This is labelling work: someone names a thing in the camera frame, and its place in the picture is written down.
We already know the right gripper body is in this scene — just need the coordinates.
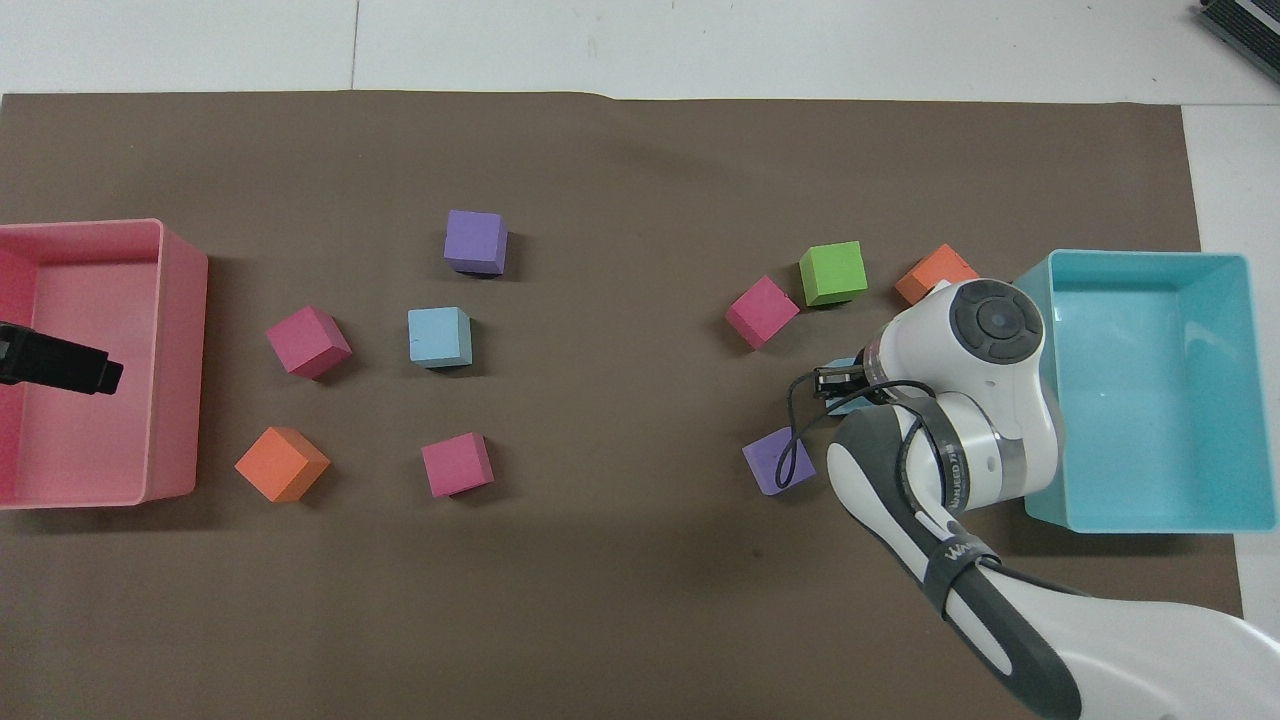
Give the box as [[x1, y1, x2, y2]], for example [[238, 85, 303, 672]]
[[814, 364, 869, 401]]

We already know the light blue foam block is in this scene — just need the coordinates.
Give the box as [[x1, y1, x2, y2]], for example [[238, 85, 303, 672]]
[[825, 356, 883, 417], [407, 306, 473, 369]]

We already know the purple foam block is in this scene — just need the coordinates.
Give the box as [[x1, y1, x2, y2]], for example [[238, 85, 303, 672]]
[[741, 426, 818, 497], [443, 209, 509, 277]]

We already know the pink foam block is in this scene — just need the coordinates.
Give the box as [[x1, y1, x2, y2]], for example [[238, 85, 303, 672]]
[[725, 275, 801, 351], [420, 432, 495, 499], [265, 305, 353, 381]]

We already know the green foam block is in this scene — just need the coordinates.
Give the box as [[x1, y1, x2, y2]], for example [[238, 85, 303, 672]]
[[798, 240, 869, 308]]

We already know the orange foam block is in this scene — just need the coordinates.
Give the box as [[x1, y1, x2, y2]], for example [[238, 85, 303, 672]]
[[894, 243, 981, 306], [234, 426, 331, 504]]

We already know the cyan plastic bin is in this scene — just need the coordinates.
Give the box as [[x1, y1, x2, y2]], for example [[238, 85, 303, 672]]
[[1012, 250, 1280, 534]]

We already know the black stand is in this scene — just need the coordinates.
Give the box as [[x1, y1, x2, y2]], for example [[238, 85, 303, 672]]
[[1197, 0, 1280, 57]]

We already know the pink plastic bin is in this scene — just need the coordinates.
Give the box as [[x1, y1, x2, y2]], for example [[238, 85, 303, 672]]
[[0, 218, 209, 511]]

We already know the black cable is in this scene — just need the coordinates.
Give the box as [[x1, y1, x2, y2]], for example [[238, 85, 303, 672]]
[[775, 368, 1096, 601]]

